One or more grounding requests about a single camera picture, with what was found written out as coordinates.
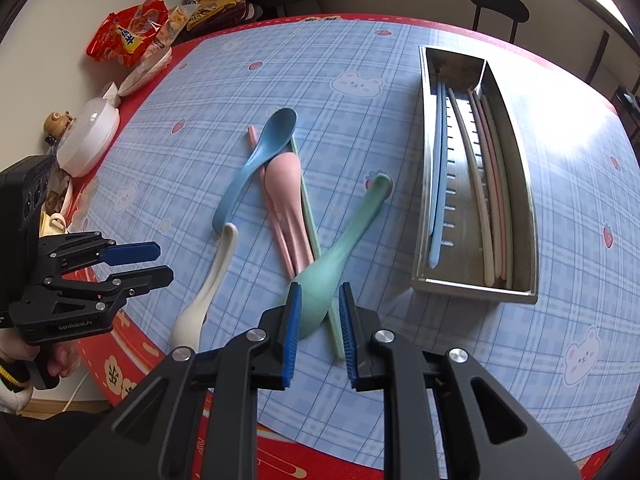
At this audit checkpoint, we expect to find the stainless steel utensil tray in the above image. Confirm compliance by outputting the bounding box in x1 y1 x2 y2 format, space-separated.
411 46 538 304

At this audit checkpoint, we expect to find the black round stool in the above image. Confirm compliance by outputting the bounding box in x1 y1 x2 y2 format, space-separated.
471 0 530 44

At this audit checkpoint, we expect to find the red snack bag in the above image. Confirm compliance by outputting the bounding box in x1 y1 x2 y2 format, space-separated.
86 0 169 67

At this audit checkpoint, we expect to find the left hand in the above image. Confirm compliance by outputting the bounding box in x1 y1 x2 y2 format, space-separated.
0 328 79 377

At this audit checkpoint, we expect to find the white ceramic bowl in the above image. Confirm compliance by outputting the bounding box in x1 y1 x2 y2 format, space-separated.
118 47 172 98

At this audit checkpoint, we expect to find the pink plastic spoon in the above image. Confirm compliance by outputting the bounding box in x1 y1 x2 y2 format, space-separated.
266 152 314 274

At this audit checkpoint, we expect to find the green plastic spoon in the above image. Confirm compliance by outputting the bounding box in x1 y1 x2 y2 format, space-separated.
292 174 393 339

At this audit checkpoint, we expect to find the pink chopstick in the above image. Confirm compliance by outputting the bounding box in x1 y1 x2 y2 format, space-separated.
468 89 506 282
246 124 298 281

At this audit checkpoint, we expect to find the beige plastic spoon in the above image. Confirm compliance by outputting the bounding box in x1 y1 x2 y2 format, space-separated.
169 222 239 352

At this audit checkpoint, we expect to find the blue plastic spoon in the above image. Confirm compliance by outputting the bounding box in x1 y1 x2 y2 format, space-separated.
212 107 297 235

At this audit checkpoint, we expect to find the yellow patterned mug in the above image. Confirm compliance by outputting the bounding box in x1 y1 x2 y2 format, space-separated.
39 211 67 237

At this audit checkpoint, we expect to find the blue plaid table mat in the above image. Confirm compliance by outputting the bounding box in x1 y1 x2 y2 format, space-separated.
84 23 639 460

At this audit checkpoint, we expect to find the white lidded container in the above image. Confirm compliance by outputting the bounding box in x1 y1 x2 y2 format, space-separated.
56 98 119 178

